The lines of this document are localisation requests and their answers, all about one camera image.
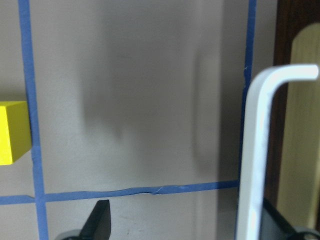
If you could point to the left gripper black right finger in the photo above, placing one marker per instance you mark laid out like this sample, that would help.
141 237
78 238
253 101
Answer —
274 226

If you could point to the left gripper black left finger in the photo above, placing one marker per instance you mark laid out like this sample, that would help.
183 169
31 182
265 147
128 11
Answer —
98 224

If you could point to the white drawer handle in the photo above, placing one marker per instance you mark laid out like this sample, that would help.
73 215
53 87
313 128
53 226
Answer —
256 130

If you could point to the brown wooden drawer cabinet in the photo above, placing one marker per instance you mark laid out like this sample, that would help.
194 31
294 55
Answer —
293 166

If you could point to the yellow block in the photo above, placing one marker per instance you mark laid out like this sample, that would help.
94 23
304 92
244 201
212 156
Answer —
15 131

